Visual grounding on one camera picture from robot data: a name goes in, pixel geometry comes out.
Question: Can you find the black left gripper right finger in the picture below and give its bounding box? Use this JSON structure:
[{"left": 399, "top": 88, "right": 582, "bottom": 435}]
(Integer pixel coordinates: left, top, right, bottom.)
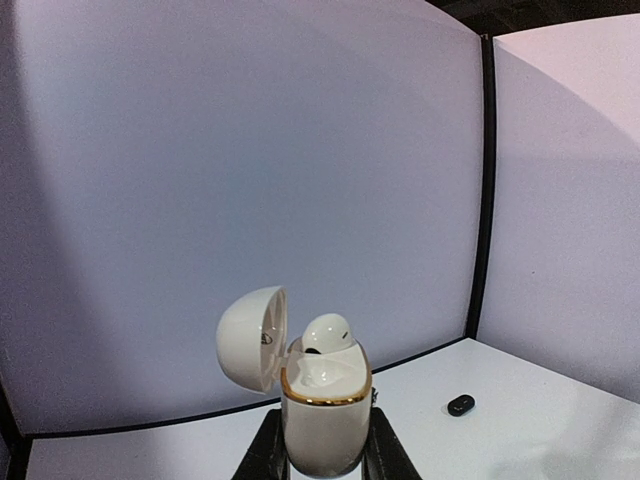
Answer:
[{"left": 362, "top": 407, "right": 420, "bottom": 480}]

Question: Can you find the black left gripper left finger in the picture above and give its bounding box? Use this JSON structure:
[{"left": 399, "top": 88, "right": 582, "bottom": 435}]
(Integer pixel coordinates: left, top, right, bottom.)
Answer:
[{"left": 232, "top": 409, "right": 290, "bottom": 480}]

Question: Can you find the black earbud charging case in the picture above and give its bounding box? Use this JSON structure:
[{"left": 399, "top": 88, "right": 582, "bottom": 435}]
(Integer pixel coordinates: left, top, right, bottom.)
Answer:
[{"left": 446, "top": 394, "right": 476, "bottom": 417}]

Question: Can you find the black right frame post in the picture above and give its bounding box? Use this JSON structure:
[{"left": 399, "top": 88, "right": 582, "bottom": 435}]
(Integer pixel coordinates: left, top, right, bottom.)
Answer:
[{"left": 464, "top": 34, "right": 497, "bottom": 340}]

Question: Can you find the black frame post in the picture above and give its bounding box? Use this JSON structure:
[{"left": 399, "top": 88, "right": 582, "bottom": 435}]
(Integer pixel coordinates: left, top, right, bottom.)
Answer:
[
  {"left": 1, "top": 388, "right": 33, "bottom": 480},
  {"left": 464, "top": 34, "right": 497, "bottom": 340}
]

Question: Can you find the black left frame post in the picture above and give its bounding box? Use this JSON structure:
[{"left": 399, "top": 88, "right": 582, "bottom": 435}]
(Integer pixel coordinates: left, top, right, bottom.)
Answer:
[{"left": 1, "top": 388, "right": 33, "bottom": 480}]

